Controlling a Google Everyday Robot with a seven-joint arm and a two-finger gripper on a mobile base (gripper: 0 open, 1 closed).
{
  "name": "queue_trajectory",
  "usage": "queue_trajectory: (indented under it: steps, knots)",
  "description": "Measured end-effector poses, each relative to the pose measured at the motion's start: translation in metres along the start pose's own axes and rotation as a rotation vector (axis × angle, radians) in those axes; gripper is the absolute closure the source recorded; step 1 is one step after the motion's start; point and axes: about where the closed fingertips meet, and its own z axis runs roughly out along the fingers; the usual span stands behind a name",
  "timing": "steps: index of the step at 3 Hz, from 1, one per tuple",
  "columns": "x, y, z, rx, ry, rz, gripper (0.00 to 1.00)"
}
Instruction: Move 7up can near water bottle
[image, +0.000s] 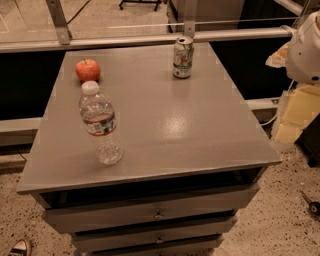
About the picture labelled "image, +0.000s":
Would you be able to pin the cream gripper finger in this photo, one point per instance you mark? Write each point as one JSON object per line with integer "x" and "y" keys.
{"x": 302, "y": 108}
{"x": 279, "y": 58}

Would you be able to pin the green white 7up can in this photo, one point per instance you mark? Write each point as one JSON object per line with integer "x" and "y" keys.
{"x": 183, "y": 57}

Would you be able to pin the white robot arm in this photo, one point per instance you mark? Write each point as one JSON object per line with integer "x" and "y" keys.
{"x": 301, "y": 58}

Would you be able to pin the clear plastic water bottle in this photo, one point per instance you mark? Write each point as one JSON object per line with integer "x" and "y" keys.
{"x": 99, "y": 118}

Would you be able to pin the black tool on floor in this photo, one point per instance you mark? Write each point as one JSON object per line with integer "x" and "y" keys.
{"x": 314, "y": 206}

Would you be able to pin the grey drawer cabinet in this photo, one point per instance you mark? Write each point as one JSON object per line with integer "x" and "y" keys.
{"x": 178, "y": 135}

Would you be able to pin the black chair base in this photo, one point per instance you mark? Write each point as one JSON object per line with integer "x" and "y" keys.
{"x": 155, "y": 3}

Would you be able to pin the bottom grey drawer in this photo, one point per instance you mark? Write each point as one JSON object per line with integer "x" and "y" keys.
{"x": 169, "y": 248}

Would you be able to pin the grey drawer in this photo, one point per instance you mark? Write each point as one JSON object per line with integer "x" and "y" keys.
{"x": 153, "y": 232}
{"x": 169, "y": 248}
{"x": 150, "y": 209}

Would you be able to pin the red apple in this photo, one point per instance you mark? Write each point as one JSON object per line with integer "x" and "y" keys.
{"x": 87, "y": 70}

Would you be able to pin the middle grey drawer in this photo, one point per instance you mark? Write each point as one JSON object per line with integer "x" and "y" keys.
{"x": 153, "y": 232}

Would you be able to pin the top grey drawer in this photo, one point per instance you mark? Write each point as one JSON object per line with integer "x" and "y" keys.
{"x": 150, "y": 209}

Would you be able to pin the sneaker shoe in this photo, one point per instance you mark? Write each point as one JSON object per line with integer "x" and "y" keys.
{"x": 21, "y": 248}

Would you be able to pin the metal railing frame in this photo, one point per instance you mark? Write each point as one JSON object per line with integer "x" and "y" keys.
{"x": 43, "y": 25}

